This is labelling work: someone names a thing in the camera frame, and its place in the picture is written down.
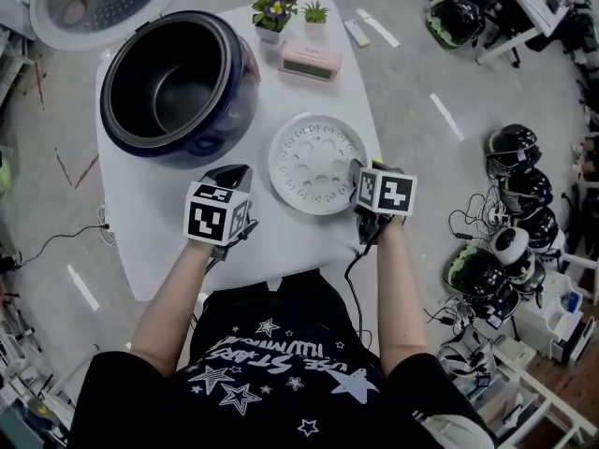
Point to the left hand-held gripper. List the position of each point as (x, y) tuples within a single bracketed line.
[(206, 218)]

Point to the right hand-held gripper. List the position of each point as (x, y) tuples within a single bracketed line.
[(393, 194)]

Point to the white round steamer tray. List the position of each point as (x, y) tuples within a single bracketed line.
[(304, 157)]

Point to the dark blue rice cooker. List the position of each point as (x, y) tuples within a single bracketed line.
[(234, 110)]

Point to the black pot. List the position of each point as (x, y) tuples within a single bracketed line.
[(178, 87)]

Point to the person's left forearm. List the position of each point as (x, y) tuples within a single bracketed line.
[(173, 307)]

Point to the person's right forearm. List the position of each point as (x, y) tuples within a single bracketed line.
[(402, 297)]

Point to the small green succulent pot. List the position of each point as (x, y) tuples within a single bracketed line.
[(316, 13)]

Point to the purple flower plant white pot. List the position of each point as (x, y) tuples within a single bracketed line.
[(273, 10)]

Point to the white power strip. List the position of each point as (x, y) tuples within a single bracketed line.
[(106, 232)]

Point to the pink digital alarm clock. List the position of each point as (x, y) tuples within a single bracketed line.
[(311, 61)]

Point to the white box with green end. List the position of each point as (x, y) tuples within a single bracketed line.
[(356, 33)]

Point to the pile of black helmets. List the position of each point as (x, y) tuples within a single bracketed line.
[(477, 274)]

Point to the white round headset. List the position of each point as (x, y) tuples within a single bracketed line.
[(510, 243)]

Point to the person's black star-print shirt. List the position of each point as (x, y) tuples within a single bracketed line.
[(281, 381)]

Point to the black helmet with green visor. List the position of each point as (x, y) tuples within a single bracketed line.
[(454, 21)]

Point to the white storage box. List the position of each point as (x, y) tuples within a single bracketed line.
[(550, 316)]

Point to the white office desk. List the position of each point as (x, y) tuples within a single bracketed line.
[(529, 3)]

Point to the person's white trousers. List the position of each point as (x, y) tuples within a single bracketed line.
[(456, 430)]

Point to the white shelf unit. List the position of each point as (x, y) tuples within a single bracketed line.
[(529, 391)]

